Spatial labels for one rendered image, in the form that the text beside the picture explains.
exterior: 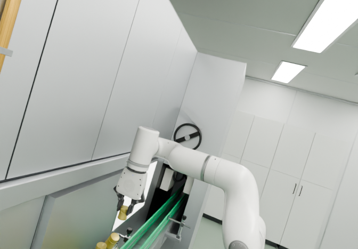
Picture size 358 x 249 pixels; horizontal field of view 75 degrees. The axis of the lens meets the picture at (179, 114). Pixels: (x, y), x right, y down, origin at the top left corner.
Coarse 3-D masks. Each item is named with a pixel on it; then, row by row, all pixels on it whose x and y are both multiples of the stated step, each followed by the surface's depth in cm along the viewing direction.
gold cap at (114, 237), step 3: (111, 234) 83; (114, 234) 83; (117, 234) 84; (111, 237) 81; (114, 237) 82; (117, 237) 83; (108, 240) 82; (111, 240) 81; (114, 240) 81; (117, 240) 82; (105, 243) 82; (108, 243) 82; (111, 243) 81; (114, 243) 82; (108, 246) 82; (111, 246) 82
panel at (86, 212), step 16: (112, 176) 98; (64, 192) 72; (80, 192) 79; (96, 192) 89; (112, 192) 102; (48, 208) 68; (64, 208) 73; (80, 208) 82; (96, 208) 93; (112, 208) 108; (48, 224) 68; (64, 224) 76; (80, 224) 85; (96, 224) 97; (112, 224) 114; (48, 240) 70; (64, 240) 78; (80, 240) 88; (96, 240) 102
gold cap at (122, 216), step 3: (120, 207) 88; (123, 207) 88; (126, 207) 89; (120, 210) 88; (123, 210) 87; (126, 210) 88; (120, 213) 88; (123, 213) 87; (120, 216) 87; (123, 216) 87; (126, 216) 88; (120, 219) 87; (123, 219) 87
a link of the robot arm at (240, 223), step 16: (208, 160) 74; (224, 160) 73; (208, 176) 72; (224, 176) 70; (240, 176) 68; (224, 192) 72; (240, 192) 67; (256, 192) 68; (224, 208) 68; (240, 208) 65; (256, 208) 65; (224, 224) 64; (240, 224) 62; (256, 224) 62; (224, 240) 62; (240, 240) 60; (256, 240) 60
